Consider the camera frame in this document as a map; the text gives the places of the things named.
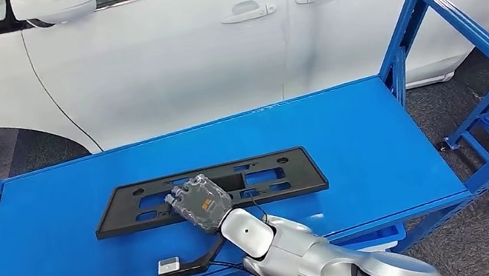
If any white car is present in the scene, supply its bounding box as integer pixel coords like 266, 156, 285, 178
0, 0, 489, 171

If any blue metal shelf rack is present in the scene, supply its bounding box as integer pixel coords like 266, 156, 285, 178
0, 0, 489, 276

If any blue plastic bin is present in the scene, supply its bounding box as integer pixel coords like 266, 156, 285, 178
335, 223, 408, 256

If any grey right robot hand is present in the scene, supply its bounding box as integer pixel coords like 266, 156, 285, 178
161, 169, 239, 242

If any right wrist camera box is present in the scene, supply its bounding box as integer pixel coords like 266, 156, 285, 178
153, 231, 233, 276

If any black plastic plate part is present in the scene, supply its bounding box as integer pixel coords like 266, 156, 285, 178
86, 142, 332, 240

